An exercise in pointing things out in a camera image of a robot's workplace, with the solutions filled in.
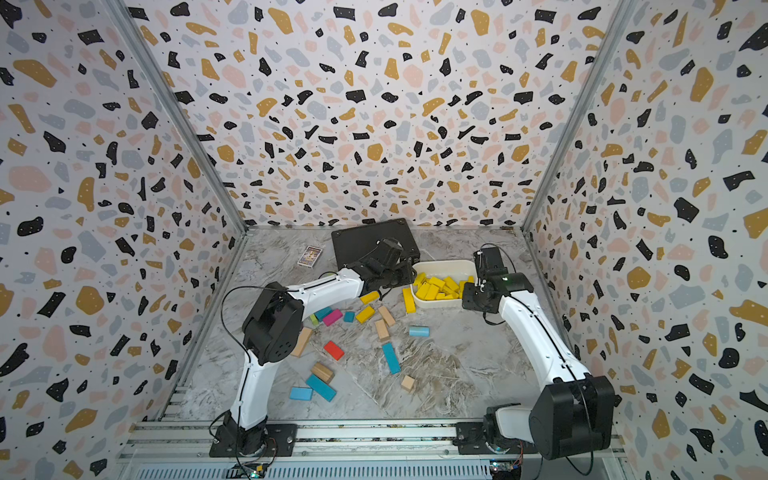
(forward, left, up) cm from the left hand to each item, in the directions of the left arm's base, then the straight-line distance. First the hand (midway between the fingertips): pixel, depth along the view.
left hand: (419, 271), depth 94 cm
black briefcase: (+21, +24, -8) cm, 33 cm away
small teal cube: (-9, +23, -12) cm, 27 cm away
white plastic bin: (+7, -14, -9) cm, 18 cm away
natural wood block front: (-27, +28, -9) cm, 41 cm away
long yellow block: (-5, +3, -10) cm, 11 cm away
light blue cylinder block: (-16, 0, -9) cm, 18 cm away
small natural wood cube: (-30, +4, -10) cm, 32 cm away
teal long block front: (-31, +28, -11) cm, 44 cm away
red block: (-20, +26, -12) cm, 35 cm away
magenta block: (-10, +28, -10) cm, 31 cm away
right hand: (-12, -15, +3) cm, 19 cm away
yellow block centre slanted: (-8, +18, -12) cm, 23 cm away
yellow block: (-16, +14, +11) cm, 24 cm away
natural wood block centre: (-16, +11, -9) cm, 22 cm away
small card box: (+15, +40, -10) cm, 44 cm away
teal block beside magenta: (-25, +22, +20) cm, 39 cm away
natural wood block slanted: (-9, +11, -12) cm, 18 cm away
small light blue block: (-33, +33, -11) cm, 47 cm away
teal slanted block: (-23, +9, -11) cm, 27 cm away
